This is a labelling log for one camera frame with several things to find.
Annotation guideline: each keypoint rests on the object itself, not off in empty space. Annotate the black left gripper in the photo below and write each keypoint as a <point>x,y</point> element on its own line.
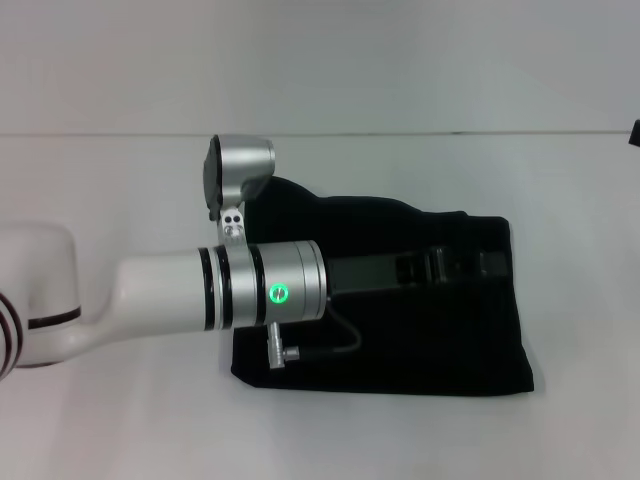
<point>365,275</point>

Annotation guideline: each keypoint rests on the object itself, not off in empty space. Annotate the black shirt with white print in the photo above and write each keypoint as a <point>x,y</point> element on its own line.
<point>425,340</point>

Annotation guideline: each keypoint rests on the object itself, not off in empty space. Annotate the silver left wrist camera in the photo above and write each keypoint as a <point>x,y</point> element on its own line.
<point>245,160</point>

